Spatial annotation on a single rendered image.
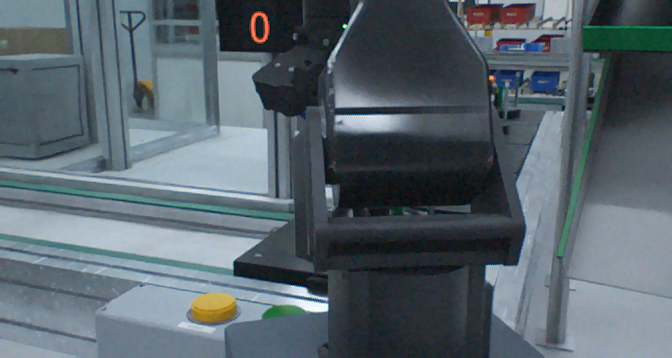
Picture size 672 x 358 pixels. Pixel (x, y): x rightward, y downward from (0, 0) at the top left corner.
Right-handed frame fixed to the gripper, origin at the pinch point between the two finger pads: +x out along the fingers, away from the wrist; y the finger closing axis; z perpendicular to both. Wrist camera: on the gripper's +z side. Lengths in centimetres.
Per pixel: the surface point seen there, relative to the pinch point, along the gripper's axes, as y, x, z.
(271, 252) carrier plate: -8.1, 13.3, 2.9
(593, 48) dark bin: 16.5, -9.0, -14.4
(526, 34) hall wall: -553, 156, -919
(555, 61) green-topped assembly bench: -236, 91, -456
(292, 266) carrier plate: -3.5, 12.9, 3.6
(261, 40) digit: -26.1, -5.8, -10.3
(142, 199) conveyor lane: -43.5, 18.4, 1.0
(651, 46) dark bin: 20.7, -9.5, -15.6
